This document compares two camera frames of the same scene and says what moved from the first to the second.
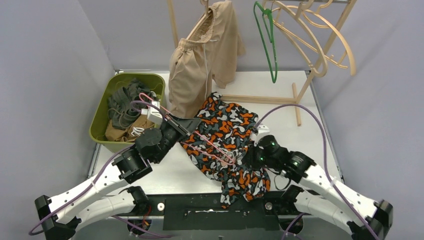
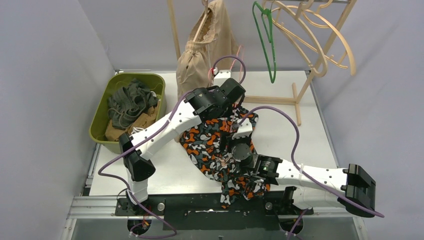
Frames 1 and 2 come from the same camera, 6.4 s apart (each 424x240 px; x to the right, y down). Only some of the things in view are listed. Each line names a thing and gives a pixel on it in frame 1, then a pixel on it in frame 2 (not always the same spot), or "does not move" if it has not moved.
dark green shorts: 119,110 does not move
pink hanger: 231,161 → 210,70
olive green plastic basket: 133,103 does not move
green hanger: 267,16 does not move
